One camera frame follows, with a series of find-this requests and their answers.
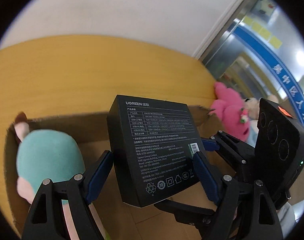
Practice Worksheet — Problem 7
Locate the black UGREEN box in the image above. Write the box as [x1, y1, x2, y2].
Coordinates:
[107, 95, 204, 208]

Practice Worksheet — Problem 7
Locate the pink bear plush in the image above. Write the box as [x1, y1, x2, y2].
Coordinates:
[210, 82, 250, 141]

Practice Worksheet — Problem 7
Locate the cream bunny plush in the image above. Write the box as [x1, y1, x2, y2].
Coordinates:
[244, 98, 260, 120]

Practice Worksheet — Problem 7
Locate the pink teal pig plush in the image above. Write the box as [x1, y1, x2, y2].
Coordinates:
[14, 112, 110, 239]

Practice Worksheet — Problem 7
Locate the cardboard box tray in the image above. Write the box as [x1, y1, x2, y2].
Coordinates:
[4, 112, 201, 239]

